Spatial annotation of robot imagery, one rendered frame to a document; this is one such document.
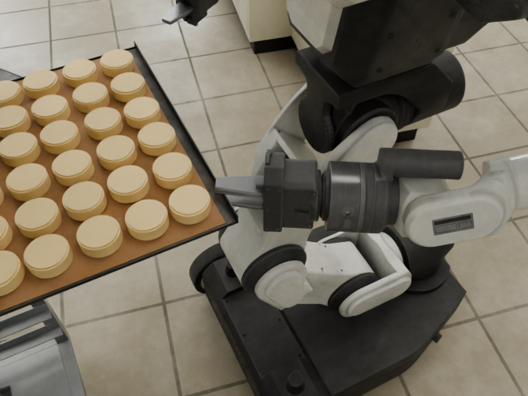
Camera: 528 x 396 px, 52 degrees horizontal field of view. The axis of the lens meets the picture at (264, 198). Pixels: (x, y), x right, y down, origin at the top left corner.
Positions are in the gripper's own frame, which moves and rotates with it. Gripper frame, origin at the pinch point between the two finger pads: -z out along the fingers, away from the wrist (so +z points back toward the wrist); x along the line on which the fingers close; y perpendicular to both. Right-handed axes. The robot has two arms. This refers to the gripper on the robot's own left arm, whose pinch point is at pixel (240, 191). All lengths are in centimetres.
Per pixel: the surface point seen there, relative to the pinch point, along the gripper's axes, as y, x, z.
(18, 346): -8, -73, -57
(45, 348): -12, -81, -54
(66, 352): -11, -81, -49
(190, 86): -137, -96, -37
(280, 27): -162, -82, 0
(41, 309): -13, -63, -50
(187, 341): -22, -96, -20
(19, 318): -11, -63, -55
